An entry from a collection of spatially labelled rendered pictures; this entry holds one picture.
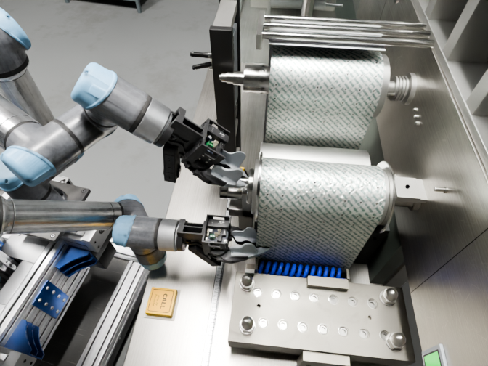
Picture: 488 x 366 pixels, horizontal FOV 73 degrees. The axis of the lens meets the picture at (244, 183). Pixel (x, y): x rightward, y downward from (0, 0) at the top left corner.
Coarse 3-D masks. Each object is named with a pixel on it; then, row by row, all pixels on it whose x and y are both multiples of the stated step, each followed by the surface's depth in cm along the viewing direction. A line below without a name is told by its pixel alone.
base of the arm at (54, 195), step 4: (52, 184) 116; (52, 188) 114; (56, 188) 116; (48, 192) 110; (52, 192) 113; (56, 192) 114; (60, 192) 119; (44, 196) 109; (48, 196) 111; (52, 196) 112; (56, 196) 114; (60, 196) 116; (64, 196) 118
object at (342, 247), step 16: (256, 240) 76; (272, 240) 75; (288, 240) 74; (304, 240) 74; (320, 240) 73; (336, 240) 72; (352, 240) 71; (256, 256) 83; (272, 256) 82; (288, 256) 81; (304, 256) 80; (320, 256) 79; (336, 256) 78; (352, 256) 77
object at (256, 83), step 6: (246, 66) 76; (252, 66) 76; (258, 66) 76; (264, 66) 76; (270, 66) 76; (246, 72) 75; (252, 72) 75; (258, 72) 75; (264, 72) 75; (246, 78) 75; (252, 78) 75; (258, 78) 75; (264, 78) 75; (246, 84) 76; (252, 84) 76; (258, 84) 76; (264, 84) 76; (246, 90) 77; (252, 90) 77; (258, 90) 77; (264, 90) 77
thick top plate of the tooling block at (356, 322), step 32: (256, 288) 80; (288, 288) 79; (352, 288) 79; (384, 288) 79; (256, 320) 75; (288, 320) 75; (320, 320) 75; (352, 320) 75; (384, 320) 75; (288, 352) 75; (320, 352) 72; (352, 352) 71; (384, 352) 71
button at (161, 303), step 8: (152, 288) 90; (160, 288) 90; (168, 288) 90; (152, 296) 89; (160, 296) 89; (168, 296) 89; (176, 296) 90; (152, 304) 87; (160, 304) 87; (168, 304) 87; (152, 312) 86; (160, 312) 86; (168, 312) 86
